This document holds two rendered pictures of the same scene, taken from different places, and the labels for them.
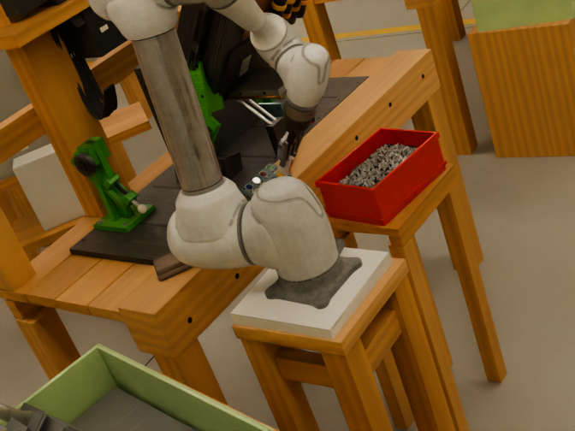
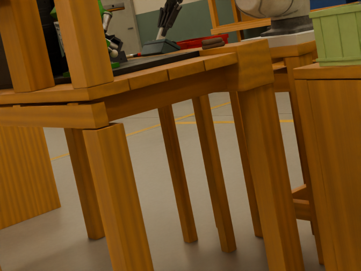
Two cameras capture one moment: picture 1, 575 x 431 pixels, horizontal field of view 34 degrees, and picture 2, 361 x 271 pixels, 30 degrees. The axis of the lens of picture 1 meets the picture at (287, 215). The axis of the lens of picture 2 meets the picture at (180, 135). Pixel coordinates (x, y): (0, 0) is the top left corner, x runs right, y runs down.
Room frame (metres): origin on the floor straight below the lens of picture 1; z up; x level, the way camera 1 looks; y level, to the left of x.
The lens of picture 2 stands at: (1.94, 2.67, 1.01)
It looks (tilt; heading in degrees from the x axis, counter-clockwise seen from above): 9 degrees down; 280
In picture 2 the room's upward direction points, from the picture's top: 11 degrees counter-clockwise
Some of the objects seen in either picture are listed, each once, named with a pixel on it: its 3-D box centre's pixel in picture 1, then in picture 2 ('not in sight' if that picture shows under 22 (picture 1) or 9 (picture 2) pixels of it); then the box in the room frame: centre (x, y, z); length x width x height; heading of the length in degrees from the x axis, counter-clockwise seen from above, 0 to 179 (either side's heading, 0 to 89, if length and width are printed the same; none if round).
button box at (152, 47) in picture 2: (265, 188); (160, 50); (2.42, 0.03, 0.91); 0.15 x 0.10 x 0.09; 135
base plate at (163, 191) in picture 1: (230, 158); (73, 73); (2.77, 0.11, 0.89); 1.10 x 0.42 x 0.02; 135
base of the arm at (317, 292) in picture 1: (315, 266); (288, 25); (1.92, -0.02, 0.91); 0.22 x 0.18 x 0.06; 133
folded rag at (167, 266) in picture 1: (173, 263); (213, 43); (2.18, 0.33, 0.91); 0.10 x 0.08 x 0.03; 95
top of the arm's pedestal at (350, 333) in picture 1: (321, 298); (294, 46); (1.91, -0.01, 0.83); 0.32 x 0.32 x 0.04; 47
